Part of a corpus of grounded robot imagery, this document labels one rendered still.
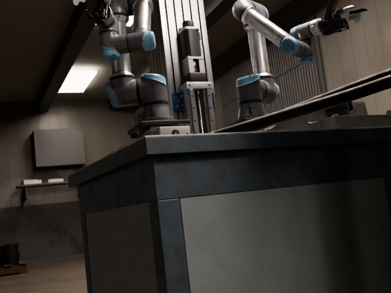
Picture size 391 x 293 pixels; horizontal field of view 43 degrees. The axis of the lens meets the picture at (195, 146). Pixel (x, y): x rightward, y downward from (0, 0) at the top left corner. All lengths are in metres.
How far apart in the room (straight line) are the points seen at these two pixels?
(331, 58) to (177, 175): 4.93
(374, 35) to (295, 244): 4.37
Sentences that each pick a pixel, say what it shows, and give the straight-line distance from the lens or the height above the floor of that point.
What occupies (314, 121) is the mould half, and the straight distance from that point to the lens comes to 1.54.
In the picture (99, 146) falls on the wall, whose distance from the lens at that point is 10.14.
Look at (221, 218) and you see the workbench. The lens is 1.05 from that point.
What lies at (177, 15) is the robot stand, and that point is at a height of 1.62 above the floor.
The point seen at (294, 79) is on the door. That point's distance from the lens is 6.32.
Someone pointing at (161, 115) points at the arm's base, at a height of 1.07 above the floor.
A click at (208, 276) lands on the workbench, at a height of 0.51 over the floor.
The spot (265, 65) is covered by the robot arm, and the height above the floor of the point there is 1.33.
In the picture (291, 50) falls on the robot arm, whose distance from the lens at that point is 2.31.
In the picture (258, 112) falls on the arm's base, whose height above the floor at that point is 1.07.
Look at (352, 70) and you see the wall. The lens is 5.59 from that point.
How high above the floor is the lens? 0.64
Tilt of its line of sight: 7 degrees up
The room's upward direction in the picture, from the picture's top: 7 degrees counter-clockwise
